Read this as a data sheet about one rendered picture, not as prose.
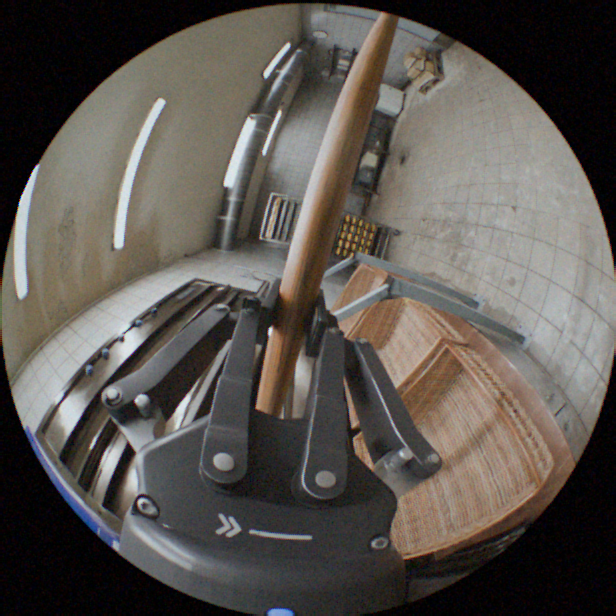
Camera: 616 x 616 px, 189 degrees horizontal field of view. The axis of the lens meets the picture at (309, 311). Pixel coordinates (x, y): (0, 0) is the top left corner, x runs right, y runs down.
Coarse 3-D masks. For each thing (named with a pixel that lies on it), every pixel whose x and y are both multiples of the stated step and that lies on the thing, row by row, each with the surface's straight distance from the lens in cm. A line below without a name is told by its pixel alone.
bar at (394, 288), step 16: (352, 256) 105; (368, 256) 104; (400, 272) 112; (384, 288) 58; (400, 288) 59; (416, 288) 61; (448, 288) 131; (352, 304) 58; (368, 304) 59; (432, 304) 66; (448, 304) 70; (480, 304) 154; (480, 320) 84; (496, 320) 99; (512, 336) 113; (528, 336) 129; (288, 400) 40; (288, 416) 38
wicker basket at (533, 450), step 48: (432, 384) 74; (480, 384) 56; (432, 432) 86; (480, 432) 72; (528, 432) 57; (432, 480) 84; (480, 480) 73; (528, 480) 66; (432, 528) 80; (480, 528) 54
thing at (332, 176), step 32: (384, 32) 33; (384, 64) 25; (352, 96) 19; (352, 128) 17; (320, 160) 16; (352, 160) 16; (320, 192) 15; (320, 224) 15; (288, 256) 16; (320, 256) 15; (288, 288) 16; (288, 320) 16; (288, 352) 18; (288, 384) 21
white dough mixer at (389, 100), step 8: (384, 88) 570; (392, 88) 583; (384, 96) 548; (392, 96) 559; (400, 96) 572; (376, 104) 538; (384, 104) 537; (392, 104) 539; (400, 104) 551; (384, 112) 553; (392, 112) 544
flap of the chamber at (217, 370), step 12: (264, 288) 153; (228, 348) 87; (216, 360) 81; (216, 372) 76; (204, 384) 72; (216, 384) 77; (204, 396) 68; (192, 408) 65; (204, 408) 70; (192, 420) 63
